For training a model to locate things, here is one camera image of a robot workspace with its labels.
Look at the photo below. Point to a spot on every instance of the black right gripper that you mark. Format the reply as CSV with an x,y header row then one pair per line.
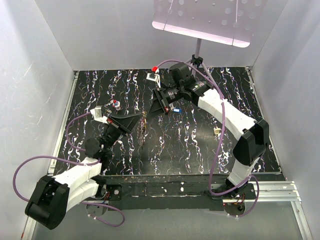
x,y
159,107

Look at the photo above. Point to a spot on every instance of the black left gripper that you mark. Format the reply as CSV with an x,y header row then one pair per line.
x,y
126,123

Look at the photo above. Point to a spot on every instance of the silver keyring holder with keys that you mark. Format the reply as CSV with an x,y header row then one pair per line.
x,y
141,132

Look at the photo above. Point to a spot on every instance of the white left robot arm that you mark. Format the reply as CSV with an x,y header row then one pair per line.
x,y
54,196

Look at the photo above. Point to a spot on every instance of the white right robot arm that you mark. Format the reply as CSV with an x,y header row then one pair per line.
x,y
252,136

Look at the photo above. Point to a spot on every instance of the blue tagged key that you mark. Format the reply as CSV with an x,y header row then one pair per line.
x,y
176,110

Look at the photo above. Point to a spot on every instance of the beige plastic peg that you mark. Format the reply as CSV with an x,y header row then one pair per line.
x,y
217,131

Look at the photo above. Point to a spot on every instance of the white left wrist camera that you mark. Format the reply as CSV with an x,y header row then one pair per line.
x,y
98,114

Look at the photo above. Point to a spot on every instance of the black base frame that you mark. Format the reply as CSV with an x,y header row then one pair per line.
x,y
160,192

